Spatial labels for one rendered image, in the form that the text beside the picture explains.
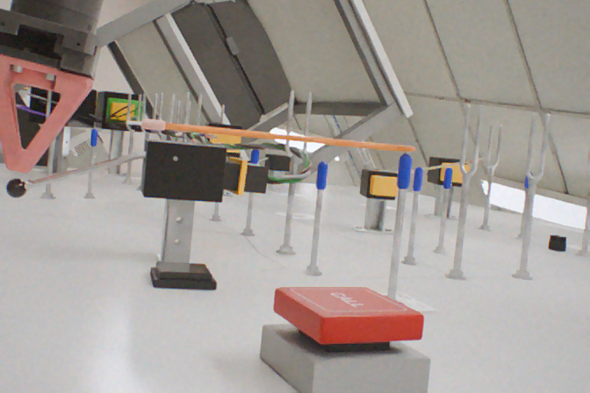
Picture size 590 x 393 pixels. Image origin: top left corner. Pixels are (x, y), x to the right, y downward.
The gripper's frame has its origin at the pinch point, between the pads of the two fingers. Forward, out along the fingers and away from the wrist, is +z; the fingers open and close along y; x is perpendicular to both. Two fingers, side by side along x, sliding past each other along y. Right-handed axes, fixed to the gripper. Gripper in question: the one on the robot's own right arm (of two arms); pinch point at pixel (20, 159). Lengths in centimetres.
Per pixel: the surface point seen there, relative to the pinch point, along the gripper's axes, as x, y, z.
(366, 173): -33.6, 24.9, -5.0
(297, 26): -44, 135, -39
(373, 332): -17.6, -25.5, 1.9
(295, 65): -49, 148, -31
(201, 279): -13.0, -7.2, 4.5
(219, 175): -13.4, -1.7, -2.1
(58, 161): 2, 71, 5
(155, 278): -10.2, -7.3, 4.9
